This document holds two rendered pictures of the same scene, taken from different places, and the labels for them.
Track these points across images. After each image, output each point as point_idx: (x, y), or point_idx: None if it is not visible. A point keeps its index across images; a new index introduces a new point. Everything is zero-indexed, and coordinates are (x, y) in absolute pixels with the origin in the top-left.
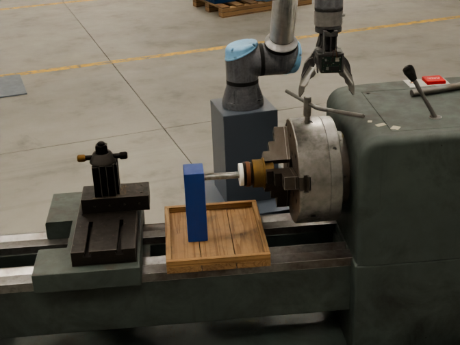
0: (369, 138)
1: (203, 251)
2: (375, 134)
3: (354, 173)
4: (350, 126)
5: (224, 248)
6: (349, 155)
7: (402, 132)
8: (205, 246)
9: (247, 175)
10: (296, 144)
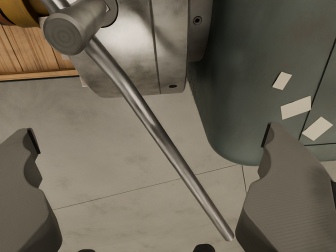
0: (237, 157)
1: (15, 46)
2: (254, 154)
3: (200, 93)
4: (231, 34)
5: (38, 40)
6: (204, 60)
7: (314, 152)
8: (12, 32)
9: (8, 25)
10: (86, 84)
